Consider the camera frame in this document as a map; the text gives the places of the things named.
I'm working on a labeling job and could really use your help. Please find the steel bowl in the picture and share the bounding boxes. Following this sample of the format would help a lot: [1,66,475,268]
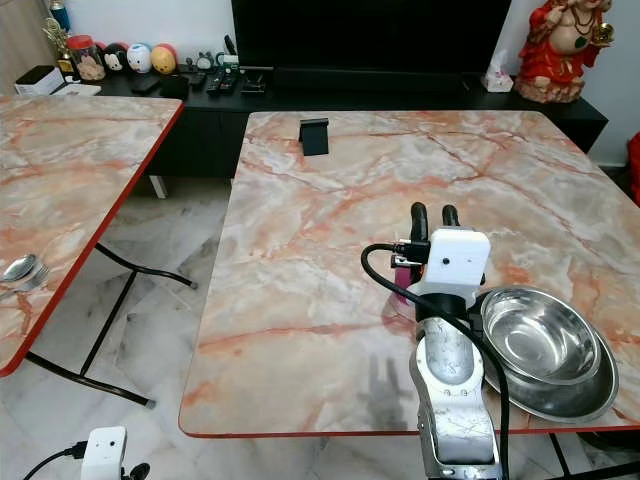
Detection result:
[479,286,604,387]

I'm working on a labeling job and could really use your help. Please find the yellow egg figurine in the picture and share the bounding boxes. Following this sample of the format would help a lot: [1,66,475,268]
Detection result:
[151,43,179,77]

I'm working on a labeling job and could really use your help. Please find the steel plate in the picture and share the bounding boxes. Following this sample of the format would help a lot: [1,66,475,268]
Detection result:
[485,295,620,424]

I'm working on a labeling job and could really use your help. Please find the steel spoon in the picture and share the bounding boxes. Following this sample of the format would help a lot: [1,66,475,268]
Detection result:
[0,254,42,287]

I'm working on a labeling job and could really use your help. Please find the small grey figurine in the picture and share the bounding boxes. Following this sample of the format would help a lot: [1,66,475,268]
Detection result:
[180,55,217,75]

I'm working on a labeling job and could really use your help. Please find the flat white card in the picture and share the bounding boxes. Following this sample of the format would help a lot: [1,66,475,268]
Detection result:
[55,83,102,99]

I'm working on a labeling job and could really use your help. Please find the red object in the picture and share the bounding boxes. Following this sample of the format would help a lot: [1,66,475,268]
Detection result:
[627,130,640,207]

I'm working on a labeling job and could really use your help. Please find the black television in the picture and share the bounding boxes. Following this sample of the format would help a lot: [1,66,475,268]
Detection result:
[232,0,514,73]

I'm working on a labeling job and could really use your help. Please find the steel fork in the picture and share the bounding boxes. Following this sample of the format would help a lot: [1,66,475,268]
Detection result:
[12,262,52,297]

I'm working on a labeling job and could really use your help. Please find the white box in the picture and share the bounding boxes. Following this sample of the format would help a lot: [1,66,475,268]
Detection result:
[15,66,67,98]

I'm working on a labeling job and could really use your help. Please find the white tissue pack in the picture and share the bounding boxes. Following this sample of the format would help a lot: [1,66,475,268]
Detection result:
[480,47,515,94]

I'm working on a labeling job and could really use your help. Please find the green white desk gadget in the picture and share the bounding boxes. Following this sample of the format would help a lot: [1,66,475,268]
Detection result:
[217,35,241,72]

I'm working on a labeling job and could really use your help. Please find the clear jar with red lid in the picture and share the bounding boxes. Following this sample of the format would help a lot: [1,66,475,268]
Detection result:
[66,35,107,84]

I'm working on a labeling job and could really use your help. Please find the red laughing buddha statue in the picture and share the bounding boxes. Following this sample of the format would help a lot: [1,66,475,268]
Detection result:
[514,0,617,105]

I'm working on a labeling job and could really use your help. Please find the black remote control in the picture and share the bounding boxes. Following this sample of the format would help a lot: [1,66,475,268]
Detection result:
[205,72,240,96]

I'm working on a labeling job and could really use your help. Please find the pink plastic cup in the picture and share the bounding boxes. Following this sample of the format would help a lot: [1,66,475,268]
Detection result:
[393,262,422,307]

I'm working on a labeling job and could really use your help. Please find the black phone stand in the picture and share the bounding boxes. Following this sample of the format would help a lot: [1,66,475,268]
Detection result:
[300,118,332,158]

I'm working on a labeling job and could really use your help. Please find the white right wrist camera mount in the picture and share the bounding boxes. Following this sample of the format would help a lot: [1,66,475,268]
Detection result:
[425,228,492,301]

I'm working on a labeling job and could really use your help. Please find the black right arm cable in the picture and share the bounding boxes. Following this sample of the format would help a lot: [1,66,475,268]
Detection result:
[362,243,512,480]

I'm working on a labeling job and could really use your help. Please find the black egg figurine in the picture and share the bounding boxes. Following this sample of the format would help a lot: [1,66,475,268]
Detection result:
[105,42,129,77]

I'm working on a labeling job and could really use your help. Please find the gold trophy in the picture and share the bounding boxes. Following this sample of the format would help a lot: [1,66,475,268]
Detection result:
[45,0,77,73]

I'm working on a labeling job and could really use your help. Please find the white egg figurine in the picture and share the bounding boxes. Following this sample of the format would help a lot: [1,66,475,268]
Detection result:
[126,42,154,76]

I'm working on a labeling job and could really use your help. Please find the black wallet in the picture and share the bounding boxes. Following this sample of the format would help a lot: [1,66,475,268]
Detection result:
[130,75,162,95]

